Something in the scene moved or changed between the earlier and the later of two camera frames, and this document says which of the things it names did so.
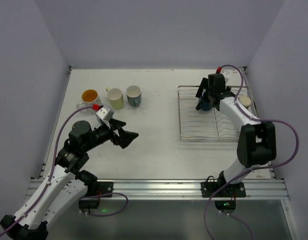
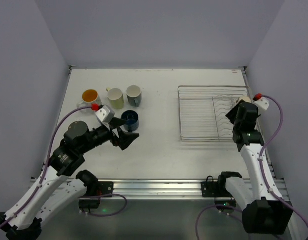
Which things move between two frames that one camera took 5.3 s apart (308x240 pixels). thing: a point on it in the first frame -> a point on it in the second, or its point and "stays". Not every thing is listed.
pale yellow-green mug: (116, 97) stays
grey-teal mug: (133, 94) stays
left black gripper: (116, 135) stays
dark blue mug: (207, 103) -> (132, 120)
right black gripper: (202, 88) -> (230, 114)
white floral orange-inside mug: (89, 97) stays
